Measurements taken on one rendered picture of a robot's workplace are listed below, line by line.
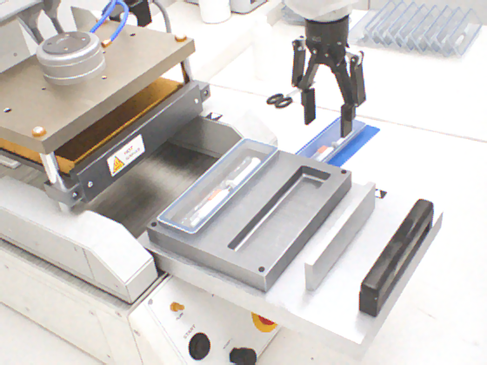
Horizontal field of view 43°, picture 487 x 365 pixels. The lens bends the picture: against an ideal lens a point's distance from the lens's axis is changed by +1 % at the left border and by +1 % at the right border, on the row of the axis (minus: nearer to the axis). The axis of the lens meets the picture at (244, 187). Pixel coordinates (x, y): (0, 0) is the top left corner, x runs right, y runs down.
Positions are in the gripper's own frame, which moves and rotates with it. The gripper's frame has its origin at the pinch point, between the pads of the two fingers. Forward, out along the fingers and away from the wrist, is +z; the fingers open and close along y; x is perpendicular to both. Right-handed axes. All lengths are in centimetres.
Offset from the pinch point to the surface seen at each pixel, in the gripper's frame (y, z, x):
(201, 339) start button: 17, -2, -53
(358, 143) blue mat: 4.1, 7.6, 4.5
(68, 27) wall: -70, -5, -6
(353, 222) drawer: 29, -17, -38
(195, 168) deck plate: 0.5, -10.4, -35.0
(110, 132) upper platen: 0, -23, -47
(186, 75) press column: -1.9, -23.4, -31.4
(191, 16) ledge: -63, 4, 27
